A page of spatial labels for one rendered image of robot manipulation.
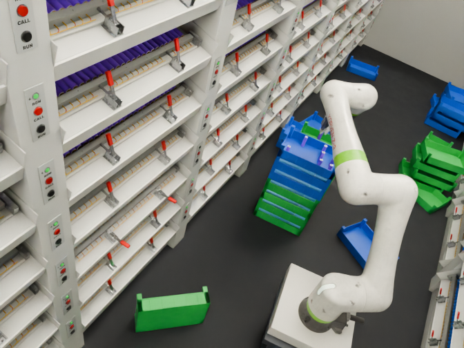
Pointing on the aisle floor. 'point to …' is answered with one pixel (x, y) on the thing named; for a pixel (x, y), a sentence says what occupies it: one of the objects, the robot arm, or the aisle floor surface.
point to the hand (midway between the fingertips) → (325, 129)
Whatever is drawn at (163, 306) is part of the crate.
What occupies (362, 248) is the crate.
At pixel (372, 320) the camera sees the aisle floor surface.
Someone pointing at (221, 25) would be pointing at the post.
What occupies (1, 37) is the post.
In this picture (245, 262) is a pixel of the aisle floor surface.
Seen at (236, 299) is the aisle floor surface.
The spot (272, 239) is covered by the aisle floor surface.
